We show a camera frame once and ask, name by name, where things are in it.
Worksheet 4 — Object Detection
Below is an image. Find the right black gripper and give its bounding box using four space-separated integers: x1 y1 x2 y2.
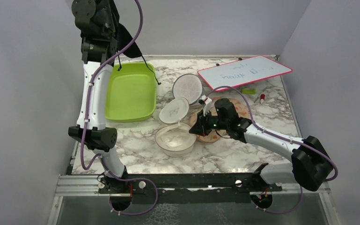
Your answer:
189 109 229 137

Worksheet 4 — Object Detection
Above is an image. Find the black bra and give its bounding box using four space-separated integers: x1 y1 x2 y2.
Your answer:
110 0 162 86

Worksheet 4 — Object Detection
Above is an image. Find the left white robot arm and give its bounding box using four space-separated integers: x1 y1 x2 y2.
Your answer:
68 0 128 193

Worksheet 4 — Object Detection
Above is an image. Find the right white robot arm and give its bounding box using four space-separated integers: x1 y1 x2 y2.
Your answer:
189 96 334 191

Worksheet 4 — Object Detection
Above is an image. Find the floral fabric pouch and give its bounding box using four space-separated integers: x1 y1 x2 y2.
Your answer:
188 98 250 143

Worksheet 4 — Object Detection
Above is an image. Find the green eraser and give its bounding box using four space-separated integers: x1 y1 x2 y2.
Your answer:
241 88 257 95

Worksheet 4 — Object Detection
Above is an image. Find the red capped marker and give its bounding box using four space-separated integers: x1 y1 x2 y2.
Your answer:
254 93 265 104

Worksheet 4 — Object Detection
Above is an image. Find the pink framed whiteboard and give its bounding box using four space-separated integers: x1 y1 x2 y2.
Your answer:
197 55 293 91

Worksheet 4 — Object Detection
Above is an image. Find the green plastic tray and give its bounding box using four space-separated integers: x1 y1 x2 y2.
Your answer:
105 62 157 122

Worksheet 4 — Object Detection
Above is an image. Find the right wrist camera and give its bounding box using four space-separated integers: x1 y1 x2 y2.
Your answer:
198 95 213 116

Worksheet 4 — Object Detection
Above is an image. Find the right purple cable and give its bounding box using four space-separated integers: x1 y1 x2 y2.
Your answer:
206 85 339 182

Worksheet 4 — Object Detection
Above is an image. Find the purple cable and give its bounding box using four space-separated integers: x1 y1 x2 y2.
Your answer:
206 85 339 182
80 0 159 217

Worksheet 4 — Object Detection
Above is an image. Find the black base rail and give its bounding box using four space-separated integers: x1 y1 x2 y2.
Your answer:
98 172 282 204

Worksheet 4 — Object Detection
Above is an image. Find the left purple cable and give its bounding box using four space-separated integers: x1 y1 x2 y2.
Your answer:
80 0 159 217

